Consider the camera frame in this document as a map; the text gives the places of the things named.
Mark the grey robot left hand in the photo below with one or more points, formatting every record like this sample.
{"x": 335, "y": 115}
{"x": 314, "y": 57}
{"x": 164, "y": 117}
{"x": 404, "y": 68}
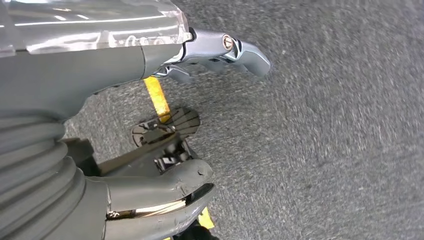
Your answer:
{"x": 82, "y": 66}

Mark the yellow floor tape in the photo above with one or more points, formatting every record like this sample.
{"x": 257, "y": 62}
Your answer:
{"x": 157, "y": 96}

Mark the black robot foot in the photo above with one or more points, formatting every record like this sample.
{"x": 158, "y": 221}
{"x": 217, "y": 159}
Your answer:
{"x": 179, "y": 122}

